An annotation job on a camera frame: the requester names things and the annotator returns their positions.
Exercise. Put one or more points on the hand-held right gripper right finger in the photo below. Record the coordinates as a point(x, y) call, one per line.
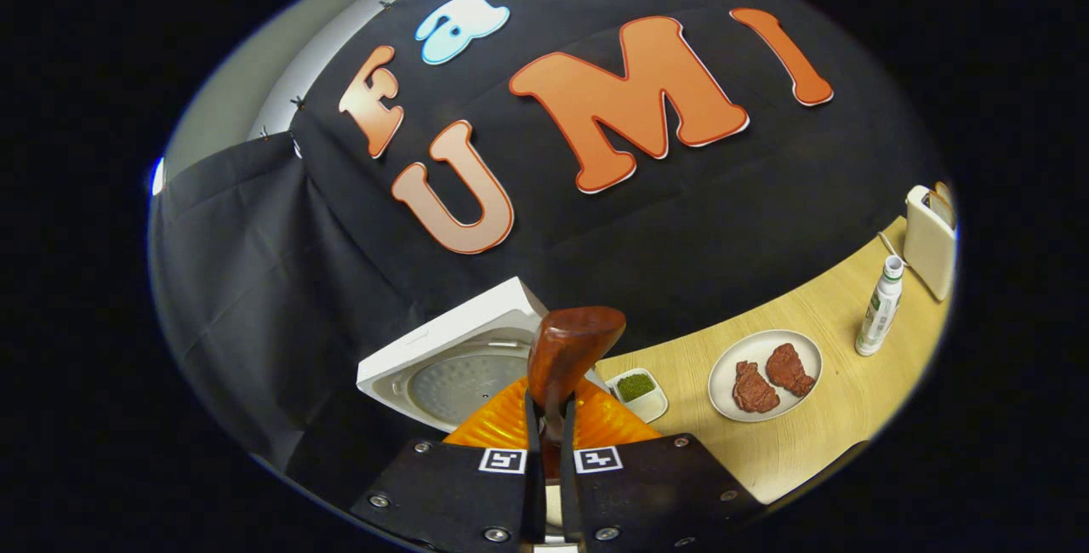
point(647, 493)

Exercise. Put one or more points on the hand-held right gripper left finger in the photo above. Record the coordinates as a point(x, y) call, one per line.
point(459, 493)

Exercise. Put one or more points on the white rice cooker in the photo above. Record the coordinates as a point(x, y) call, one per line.
point(451, 340)

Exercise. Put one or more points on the brown wooden spoon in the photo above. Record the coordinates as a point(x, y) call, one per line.
point(570, 349)

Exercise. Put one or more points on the small white dish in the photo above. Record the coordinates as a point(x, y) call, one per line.
point(648, 406)

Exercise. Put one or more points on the green seasoning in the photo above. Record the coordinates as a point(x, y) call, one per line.
point(635, 386)

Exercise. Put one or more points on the white round plate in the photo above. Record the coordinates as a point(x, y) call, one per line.
point(723, 374)

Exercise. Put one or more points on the red meat piece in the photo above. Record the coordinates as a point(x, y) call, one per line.
point(755, 389)
point(789, 370)

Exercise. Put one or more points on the white bottle green label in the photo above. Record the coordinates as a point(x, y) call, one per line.
point(879, 310)

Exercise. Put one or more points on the black backdrop cloth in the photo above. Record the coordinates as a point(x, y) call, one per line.
point(340, 221)

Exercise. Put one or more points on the white toaster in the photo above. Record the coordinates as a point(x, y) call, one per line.
point(926, 251)

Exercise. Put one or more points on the toasted bread slice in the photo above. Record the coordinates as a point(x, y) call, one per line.
point(943, 202)

